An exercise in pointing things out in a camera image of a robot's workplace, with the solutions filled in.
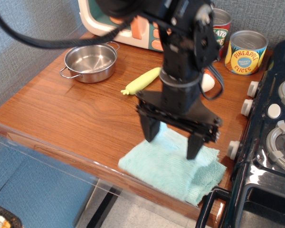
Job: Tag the light blue towel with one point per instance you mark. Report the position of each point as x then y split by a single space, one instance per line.
162 163

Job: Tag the small steel pot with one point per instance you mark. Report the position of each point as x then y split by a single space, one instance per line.
91 64

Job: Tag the toy microwave oven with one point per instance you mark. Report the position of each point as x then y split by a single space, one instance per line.
141 33

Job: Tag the black table leg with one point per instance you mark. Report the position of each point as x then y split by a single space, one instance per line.
104 208

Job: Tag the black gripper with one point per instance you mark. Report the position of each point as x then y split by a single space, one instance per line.
181 107

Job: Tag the plush toy mushroom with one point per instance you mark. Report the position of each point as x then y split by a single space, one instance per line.
208 81

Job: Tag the tomato sauce can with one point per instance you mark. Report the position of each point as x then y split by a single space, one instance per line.
222 23

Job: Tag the pineapple slices can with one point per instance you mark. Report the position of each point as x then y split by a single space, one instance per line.
245 52

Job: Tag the orange object bottom left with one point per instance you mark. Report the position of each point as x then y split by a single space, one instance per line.
9 220

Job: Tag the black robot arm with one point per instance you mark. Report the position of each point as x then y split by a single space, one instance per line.
189 46

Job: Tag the black toy stove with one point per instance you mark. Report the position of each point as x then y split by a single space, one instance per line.
257 195

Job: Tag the green handled metal spoon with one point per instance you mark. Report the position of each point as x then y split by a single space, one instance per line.
141 82

